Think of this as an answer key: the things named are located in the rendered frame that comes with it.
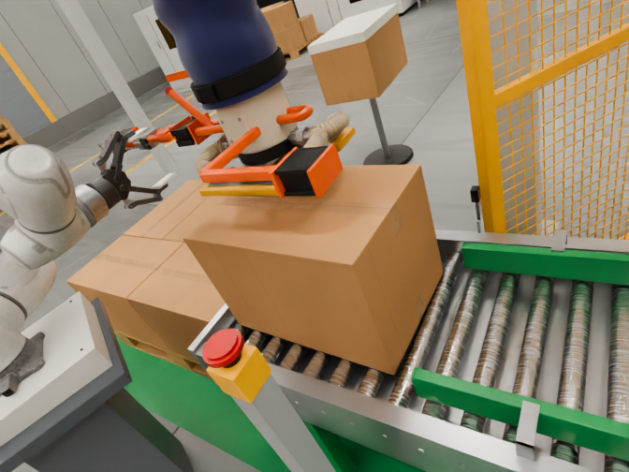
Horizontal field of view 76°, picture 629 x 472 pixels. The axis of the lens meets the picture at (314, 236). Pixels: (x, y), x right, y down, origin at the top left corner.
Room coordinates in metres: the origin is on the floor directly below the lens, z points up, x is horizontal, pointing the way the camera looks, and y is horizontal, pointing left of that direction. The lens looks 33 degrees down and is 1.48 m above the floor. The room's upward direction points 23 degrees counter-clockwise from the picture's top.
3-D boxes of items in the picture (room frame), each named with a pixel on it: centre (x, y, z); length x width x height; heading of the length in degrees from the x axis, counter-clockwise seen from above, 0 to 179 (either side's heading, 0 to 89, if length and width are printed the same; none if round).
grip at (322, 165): (0.61, -0.03, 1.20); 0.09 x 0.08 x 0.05; 137
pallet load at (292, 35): (8.96, -0.98, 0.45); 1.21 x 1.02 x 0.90; 43
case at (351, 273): (1.01, 0.02, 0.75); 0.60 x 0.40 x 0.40; 44
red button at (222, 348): (0.49, 0.21, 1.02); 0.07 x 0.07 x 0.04
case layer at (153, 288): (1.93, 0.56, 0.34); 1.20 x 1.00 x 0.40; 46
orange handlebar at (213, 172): (1.05, 0.24, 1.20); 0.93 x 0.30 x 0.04; 47
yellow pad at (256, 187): (0.94, 0.08, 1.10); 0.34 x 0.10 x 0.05; 47
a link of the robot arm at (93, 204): (0.92, 0.45, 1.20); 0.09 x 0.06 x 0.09; 47
